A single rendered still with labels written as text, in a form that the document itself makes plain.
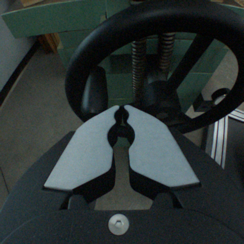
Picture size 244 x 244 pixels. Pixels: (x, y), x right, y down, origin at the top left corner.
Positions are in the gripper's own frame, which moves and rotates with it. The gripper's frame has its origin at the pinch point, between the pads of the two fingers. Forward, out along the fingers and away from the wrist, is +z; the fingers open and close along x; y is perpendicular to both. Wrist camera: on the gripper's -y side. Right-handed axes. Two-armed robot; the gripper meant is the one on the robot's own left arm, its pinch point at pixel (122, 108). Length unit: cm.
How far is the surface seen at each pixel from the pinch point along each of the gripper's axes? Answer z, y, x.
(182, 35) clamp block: 13.4, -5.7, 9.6
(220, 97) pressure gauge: 26.3, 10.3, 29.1
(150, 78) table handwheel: 12.6, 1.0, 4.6
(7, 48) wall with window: 129, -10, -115
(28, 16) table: 21.0, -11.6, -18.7
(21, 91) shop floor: 116, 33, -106
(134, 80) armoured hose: 15.6, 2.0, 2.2
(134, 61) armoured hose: 13.5, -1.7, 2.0
